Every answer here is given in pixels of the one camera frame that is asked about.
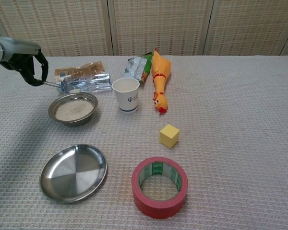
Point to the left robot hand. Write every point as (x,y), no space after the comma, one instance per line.
(19,49)

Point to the metal spoon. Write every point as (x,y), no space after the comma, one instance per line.
(74,90)

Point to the white rice heap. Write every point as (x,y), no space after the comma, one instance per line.
(73,110)

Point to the steel bowl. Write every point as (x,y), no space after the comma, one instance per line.
(72,123)

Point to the white paper cup blue logo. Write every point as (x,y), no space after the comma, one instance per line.
(127,100)

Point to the round steel plate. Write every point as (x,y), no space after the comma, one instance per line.
(72,177)

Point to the woven folding screen panel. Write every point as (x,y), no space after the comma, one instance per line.
(160,24)
(252,24)
(62,24)

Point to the brown snack packet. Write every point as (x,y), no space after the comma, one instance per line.
(86,68)

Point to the clear plastic water bottle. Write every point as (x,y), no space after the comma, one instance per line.
(98,85)

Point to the green and silver snack bag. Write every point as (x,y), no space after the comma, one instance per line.
(137,67)

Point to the yellow rubber chicken toy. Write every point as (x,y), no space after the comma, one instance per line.
(160,69)

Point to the yellow foam cube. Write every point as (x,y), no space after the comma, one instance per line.
(169,136)

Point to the red tape roll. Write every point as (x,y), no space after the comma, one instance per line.
(158,211)

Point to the beige waffle tablecloth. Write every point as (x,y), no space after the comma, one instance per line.
(230,143)

